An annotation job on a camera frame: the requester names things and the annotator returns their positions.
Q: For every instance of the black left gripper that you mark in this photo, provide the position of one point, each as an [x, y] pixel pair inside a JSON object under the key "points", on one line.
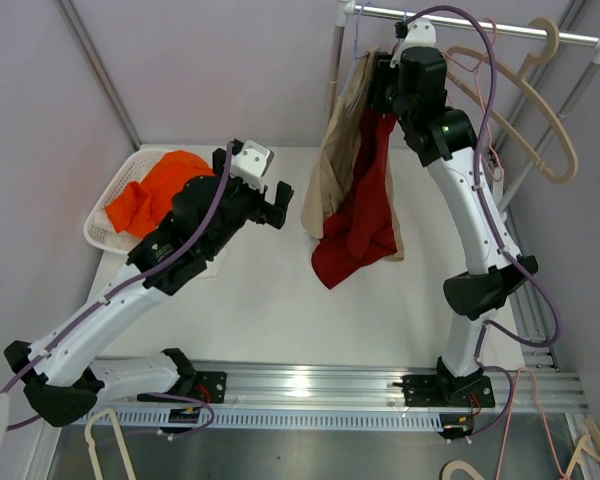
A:
{"points": [[273, 214]]}

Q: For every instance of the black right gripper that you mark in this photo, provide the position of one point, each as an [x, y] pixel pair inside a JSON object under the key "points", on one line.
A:
{"points": [[380, 75]]}

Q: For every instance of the pink wire hanger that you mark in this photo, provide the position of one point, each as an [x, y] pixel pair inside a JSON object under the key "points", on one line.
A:
{"points": [[490, 159]]}

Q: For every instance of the dark red t-shirt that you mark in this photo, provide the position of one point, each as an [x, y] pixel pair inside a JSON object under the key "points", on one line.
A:
{"points": [[363, 230]]}

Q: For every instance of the beige plastic hanger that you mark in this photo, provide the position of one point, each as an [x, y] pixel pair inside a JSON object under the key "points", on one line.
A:
{"points": [[556, 127]]}

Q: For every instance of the orange t-shirt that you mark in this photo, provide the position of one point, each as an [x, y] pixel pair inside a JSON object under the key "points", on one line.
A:
{"points": [[141, 206]]}

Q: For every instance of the white t-shirt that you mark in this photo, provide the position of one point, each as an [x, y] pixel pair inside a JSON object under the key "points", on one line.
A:
{"points": [[99, 232]]}

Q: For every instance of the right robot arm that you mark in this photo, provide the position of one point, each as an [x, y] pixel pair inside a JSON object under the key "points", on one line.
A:
{"points": [[444, 140]]}

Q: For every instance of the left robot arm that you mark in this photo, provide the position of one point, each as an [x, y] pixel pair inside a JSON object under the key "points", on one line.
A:
{"points": [[63, 375]]}

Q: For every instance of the beige t-shirt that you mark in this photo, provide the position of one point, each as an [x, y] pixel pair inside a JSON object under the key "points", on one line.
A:
{"points": [[332, 175]]}

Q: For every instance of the white plastic laundry basket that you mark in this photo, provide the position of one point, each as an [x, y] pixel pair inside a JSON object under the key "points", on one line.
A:
{"points": [[134, 168]]}

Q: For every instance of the silver clothes rack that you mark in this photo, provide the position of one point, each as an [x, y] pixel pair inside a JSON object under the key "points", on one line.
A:
{"points": [[345, 9]]}

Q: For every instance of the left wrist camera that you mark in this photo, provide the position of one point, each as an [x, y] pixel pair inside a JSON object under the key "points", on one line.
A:
{"points": [[250, 162]]}

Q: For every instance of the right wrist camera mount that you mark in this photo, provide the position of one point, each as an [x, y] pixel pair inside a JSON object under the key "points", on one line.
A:
{"points": [[419, 33]]}

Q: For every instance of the white slotted cable duct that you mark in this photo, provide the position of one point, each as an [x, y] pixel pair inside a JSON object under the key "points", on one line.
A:
{"points": [[181, 419]]}

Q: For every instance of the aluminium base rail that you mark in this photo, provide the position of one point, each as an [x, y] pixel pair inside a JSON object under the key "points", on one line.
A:
{"points": [[330, 388]]}

